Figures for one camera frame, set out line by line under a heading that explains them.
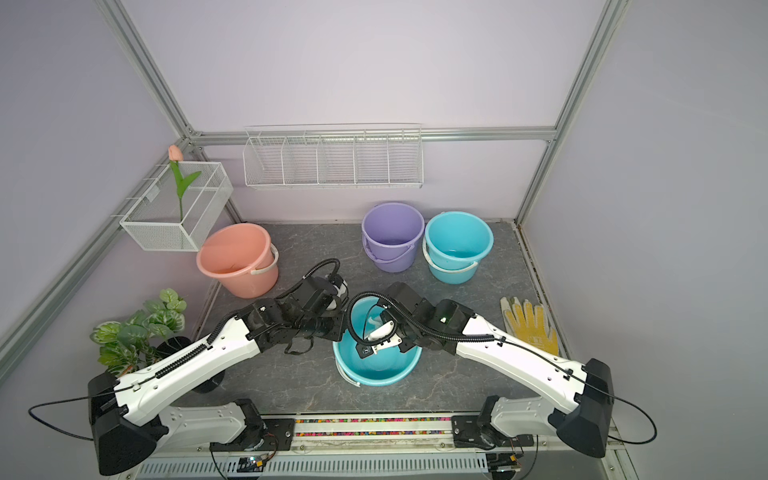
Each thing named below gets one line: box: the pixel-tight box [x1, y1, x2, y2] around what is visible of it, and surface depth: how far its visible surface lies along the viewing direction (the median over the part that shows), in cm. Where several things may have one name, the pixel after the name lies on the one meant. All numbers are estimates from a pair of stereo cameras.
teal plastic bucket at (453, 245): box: [422, 211, 495, 285], surface depth 98 cm
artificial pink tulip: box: [168, 144, 202, 223], surface depth 85 cm
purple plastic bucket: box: [362, 202, 425, 273], surface depth 101 cm
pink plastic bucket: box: [196, 223, 279, 299], surface depth 96 cm
